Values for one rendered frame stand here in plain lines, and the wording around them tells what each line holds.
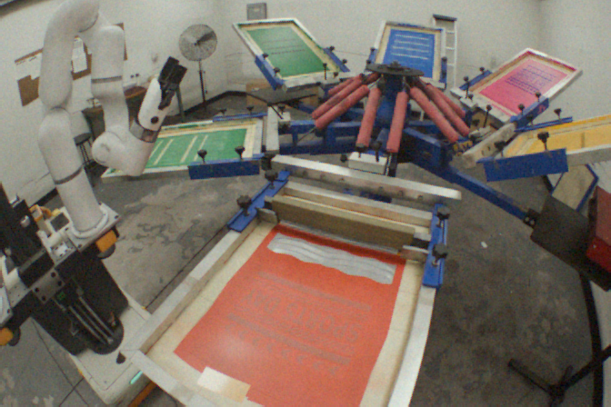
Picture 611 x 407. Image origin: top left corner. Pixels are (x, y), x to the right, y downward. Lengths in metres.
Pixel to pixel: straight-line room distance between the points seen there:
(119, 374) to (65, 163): 1.13
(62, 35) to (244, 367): 0.79
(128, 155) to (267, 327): 0.51
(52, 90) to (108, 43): 0.16
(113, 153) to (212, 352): 0.50
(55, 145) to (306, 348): 0.70
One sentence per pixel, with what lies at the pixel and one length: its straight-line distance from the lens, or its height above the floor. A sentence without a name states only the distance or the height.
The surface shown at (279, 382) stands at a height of 0.96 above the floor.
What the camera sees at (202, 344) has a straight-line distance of 0.69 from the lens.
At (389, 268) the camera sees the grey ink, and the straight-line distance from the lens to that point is 0.78.
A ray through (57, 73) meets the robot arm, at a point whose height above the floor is 1.54.
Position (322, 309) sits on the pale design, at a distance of 0.69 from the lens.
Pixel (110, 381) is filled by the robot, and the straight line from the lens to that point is 1.61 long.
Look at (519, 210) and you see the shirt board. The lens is 1.30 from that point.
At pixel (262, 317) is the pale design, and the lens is 0.69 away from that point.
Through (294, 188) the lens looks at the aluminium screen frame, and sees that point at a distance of 1.00.
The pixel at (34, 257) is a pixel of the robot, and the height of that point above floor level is 1.17.
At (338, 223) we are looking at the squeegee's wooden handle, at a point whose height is 1.04.
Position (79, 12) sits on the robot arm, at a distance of 0.67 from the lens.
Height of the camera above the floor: 1.54
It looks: 32 degrees down
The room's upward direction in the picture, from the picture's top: 2 degrees counter-clockwise
